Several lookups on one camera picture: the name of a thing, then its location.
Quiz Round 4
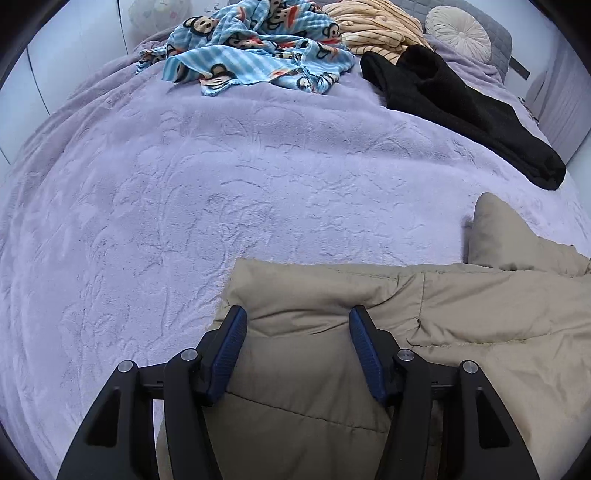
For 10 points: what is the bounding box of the grey quilted headboard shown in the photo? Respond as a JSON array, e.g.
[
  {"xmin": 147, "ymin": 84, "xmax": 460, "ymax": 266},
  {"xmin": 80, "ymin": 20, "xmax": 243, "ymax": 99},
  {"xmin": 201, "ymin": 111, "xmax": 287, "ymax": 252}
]
[{"xmin": 397, "ymin": 0, "xmax": 513, "ymax": 84}]

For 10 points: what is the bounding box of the yellow striped garment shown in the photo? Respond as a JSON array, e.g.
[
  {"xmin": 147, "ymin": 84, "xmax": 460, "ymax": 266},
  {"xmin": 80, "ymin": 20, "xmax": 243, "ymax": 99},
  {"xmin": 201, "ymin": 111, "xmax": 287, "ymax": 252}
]
[{"xmin": 323, "ymin": 0, "xmax": 432, "ymax": 63}]

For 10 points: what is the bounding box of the beige puffer jacket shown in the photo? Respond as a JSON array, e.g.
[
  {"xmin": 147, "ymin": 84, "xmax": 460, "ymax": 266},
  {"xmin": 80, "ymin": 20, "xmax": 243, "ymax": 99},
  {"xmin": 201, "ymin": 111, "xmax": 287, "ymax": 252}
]
[{"xmin": 156, "ymin": 191, "xmax": 591, "ymax": 480}]

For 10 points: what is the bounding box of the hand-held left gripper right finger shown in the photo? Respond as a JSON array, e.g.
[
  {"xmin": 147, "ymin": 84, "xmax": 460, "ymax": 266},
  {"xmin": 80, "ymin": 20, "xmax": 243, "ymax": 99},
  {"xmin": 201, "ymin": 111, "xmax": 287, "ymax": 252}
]
[{"xmin": 348, "ymin": 305, "xmax": 541, "ymax": 480}]

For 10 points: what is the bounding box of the purple plush blanket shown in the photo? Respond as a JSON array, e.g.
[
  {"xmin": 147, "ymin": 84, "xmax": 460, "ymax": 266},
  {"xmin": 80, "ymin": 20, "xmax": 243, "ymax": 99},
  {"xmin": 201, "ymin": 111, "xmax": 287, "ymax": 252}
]
[{"xmin": 0, "ymin": 32, "xmax": 583, "ymax": 480}]

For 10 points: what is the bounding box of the white wardrobe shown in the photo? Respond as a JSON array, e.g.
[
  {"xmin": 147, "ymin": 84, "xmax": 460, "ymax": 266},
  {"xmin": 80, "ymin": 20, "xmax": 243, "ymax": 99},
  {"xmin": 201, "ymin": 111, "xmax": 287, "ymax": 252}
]
[{"xmin": 0, "ymin": 0, "xmax": 134, "ymax": 167}]

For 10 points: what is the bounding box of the white covered standing fan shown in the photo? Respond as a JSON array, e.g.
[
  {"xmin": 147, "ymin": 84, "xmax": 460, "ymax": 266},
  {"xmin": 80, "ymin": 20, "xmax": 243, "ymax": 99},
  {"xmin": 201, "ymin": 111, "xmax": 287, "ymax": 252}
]
[{"xmin": 128, "ymin": 0, "xmax": 192, "ymax": 31}]

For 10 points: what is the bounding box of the grey curtain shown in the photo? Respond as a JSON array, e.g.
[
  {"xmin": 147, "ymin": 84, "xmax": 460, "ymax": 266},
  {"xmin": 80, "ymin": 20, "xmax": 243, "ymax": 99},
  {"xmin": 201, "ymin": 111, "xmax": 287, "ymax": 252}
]
[{"xmin": 526, "ymin": 41, "xmax": 591, "ymax": 162}]

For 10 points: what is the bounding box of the black garment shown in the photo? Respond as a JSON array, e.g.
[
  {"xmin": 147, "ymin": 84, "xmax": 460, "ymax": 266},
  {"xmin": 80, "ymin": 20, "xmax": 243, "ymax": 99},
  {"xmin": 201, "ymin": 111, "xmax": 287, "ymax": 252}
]
[{"xmin": 360, "ymin": 44, "xmax": 568, "ymax": 191}]

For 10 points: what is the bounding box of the round white pleated cushion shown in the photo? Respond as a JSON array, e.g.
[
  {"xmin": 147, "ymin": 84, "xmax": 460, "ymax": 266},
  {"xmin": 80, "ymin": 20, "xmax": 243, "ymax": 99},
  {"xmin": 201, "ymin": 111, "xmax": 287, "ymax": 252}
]
[{"xmin": 425, "ymin": 6, "xmax": 492, "ymax": 63}]

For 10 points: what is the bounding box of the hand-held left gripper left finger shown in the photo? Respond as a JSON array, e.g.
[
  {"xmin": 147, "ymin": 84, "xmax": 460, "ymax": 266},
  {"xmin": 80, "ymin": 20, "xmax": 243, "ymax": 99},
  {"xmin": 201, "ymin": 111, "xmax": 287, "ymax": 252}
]
[{"xmin": 56, "ymin": 305, "xmax": 249, "ymax": 480}]

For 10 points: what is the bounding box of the blue monkey print cloth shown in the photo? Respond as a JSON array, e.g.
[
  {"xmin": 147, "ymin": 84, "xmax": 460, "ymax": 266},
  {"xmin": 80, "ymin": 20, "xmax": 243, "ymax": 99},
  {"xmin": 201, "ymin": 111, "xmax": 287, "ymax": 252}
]
[{"xmin": 135, "ymin": 0, "xmax": 356, "ymax": 97}]

